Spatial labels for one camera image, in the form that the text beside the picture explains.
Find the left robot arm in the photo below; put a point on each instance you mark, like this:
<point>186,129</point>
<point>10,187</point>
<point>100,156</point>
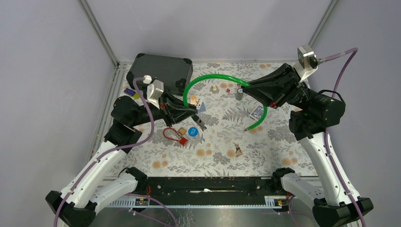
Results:
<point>77,204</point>

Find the red cable lock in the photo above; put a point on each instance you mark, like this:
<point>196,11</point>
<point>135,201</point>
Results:
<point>174,135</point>

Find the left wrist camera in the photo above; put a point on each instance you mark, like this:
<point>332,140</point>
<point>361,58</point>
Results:
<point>154,92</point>

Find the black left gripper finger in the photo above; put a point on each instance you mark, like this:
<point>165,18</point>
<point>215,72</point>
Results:
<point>182,114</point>
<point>176,103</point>

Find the brass padlock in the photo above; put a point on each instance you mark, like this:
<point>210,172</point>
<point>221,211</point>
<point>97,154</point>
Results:
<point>181,132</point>

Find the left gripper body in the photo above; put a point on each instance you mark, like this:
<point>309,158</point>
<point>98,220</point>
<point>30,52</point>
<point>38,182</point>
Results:
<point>164,108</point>

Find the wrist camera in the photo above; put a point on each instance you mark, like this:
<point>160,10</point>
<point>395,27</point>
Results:
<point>154,92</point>
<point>307,62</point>

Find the blue toy brick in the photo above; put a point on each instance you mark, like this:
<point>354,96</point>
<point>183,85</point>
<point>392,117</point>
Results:
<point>129,91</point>

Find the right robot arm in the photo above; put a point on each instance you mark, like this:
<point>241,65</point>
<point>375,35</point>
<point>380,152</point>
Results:
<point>341,203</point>

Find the grey patterned cylinder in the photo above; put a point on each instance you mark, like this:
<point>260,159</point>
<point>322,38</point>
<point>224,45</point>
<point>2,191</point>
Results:
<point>239,94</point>

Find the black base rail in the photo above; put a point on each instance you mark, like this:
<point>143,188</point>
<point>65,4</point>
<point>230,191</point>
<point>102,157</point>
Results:
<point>208,191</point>

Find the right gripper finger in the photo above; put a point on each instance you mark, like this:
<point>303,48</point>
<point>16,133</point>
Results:
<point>268,96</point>
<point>279,80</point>

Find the blue-backed playing card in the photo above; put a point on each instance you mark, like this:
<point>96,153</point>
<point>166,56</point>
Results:
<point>201,107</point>

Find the blue small blind chip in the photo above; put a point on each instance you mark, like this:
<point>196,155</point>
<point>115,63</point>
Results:
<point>193,131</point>

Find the dark green carrying case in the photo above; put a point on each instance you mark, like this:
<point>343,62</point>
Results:
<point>174,72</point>

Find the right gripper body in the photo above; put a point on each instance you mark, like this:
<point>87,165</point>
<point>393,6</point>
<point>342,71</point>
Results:
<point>297,94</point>

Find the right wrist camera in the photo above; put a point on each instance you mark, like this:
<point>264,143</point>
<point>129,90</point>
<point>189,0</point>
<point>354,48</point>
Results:
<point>307,62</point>

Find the blue card box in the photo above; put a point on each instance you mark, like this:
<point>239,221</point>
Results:
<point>257,112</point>

